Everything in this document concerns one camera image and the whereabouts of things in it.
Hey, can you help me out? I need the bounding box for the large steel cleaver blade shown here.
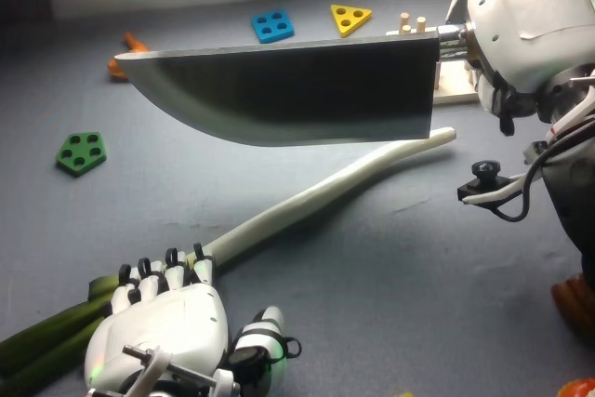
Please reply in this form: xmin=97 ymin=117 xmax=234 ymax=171
xmin=114 ymin=22 xmax=480 ymax=148

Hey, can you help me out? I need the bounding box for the grey table cloth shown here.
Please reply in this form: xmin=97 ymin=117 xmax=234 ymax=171
xmin=0 ymin=0 xmax=595 ymax=397

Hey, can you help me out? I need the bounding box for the orange toy tart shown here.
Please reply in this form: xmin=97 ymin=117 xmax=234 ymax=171
xmin=556 ymin=377 xmax=595 ymax=397

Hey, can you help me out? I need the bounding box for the orange toy chicken drumstick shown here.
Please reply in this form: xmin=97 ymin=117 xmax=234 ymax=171
xmin=108 ymin=32 xmax=150 ymax=84

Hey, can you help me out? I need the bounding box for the yellow triangle three-hole block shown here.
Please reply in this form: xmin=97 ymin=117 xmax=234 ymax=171
xmin=330 ymin=4 xmax=373 ymax=39

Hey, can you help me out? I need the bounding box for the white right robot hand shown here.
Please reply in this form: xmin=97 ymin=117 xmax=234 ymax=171
xmin=443 ymin=0 xmax=595 ymax=138

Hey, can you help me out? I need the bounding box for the green pentagon five-hole block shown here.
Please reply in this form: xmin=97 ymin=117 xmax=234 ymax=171
xmin=55 ymin=131 xmax=108 ymax=179

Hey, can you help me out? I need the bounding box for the wooden peg board base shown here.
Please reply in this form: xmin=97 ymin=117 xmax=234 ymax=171
xmin=385 ymin=10 xmax=480 ymax=105

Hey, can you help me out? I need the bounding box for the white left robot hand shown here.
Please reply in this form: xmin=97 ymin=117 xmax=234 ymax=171
xmin=83 ymin=242 xmax=302 ymax=397

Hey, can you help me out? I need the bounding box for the long white green leek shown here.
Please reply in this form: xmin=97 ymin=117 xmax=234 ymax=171
xmin=0 ymin=126 xmax=457 ymax=397

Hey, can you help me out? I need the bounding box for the brown toy meat piece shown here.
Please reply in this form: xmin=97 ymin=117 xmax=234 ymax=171
xmin=550 ymin=273 xmax=595 ymax=338

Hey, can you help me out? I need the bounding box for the blue square four-hole block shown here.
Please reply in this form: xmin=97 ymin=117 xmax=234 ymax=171
xmin=251 ymin=9 xmax=295 ymax=45

